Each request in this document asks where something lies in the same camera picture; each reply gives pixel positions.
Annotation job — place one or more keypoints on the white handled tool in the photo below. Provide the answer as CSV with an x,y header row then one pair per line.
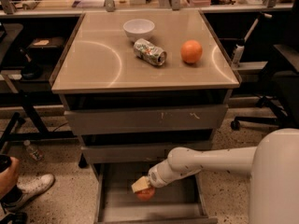
x,y
240,44

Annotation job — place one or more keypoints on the orange fruit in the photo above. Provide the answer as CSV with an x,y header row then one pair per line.
x,y
191,51

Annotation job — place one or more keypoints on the black office chair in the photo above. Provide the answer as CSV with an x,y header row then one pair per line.
x,y
279,80

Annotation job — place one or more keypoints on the crushed soda can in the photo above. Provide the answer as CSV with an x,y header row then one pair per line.
x,y
150,53

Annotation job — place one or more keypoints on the black box on shelf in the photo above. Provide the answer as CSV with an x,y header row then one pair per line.
x,y
46,47

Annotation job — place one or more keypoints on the open bottom drawer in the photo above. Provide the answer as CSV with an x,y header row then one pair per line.
x,y
177,203

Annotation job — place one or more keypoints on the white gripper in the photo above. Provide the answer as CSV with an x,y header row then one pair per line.
x,y
154,176

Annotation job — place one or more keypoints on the white sneaker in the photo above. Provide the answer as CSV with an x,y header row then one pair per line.
x,y
21,195

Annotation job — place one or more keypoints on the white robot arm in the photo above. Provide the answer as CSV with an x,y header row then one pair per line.
x,y
273,167

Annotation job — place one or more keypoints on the plastic water bottle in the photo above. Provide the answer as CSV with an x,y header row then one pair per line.
x,y
33,151

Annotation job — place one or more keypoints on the white bowl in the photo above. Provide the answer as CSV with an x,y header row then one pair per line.
x,y
138,28

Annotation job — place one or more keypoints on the black joystick device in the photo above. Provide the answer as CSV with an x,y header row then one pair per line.
x,y
31,69

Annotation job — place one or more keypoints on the red apple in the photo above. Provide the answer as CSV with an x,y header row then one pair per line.
x,y
145,194

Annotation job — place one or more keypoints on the top drawer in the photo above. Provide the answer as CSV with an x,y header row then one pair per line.
x,y
146,120

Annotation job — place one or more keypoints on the middle drawer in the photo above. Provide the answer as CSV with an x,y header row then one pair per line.
x,y
136,152

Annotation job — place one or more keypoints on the grey drawer cabinet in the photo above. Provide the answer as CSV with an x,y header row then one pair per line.
x,y
101,71

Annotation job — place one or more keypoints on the person's hand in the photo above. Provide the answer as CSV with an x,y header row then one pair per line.
x,y
9,177

